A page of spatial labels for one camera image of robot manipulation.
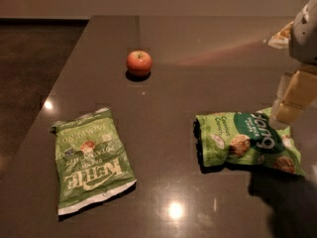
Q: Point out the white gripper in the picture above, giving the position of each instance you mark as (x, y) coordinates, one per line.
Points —
(305, 37)

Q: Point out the green jalapeno chip bag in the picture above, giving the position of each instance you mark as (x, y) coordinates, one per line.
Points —
(91, 161)

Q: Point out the green coconut crunch snack bag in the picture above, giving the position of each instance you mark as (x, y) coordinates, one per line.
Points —
(242, 138)

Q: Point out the red apple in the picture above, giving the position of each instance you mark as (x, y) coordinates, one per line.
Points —
(139, 63)

